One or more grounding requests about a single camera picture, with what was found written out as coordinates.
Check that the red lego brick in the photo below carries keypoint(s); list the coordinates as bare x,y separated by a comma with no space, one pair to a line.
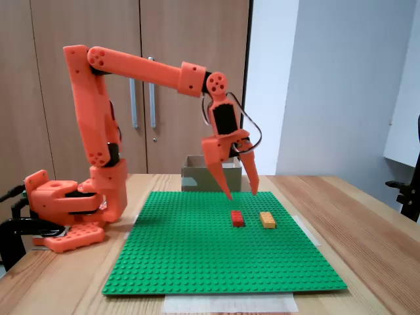
238,219

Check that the cardboard box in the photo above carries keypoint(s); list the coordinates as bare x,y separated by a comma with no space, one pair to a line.
201,178

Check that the yellow lego brick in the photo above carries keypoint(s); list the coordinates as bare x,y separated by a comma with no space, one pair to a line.
268,220

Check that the green lego baseplate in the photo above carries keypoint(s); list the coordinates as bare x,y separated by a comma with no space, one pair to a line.
197,256

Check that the short masking tape strip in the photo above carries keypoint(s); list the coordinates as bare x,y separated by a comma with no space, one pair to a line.
310,233

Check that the small masking tape strip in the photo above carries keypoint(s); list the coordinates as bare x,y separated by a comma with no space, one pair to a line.
130,229

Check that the wooden cabinet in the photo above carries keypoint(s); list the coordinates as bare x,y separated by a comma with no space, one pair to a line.
197,33

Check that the long masking tape strip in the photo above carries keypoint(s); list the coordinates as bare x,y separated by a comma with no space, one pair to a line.
229,303

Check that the black stand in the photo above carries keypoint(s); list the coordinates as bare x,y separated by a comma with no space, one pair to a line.
410,200

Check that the black table clamp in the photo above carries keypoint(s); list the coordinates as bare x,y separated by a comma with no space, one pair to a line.
13,226

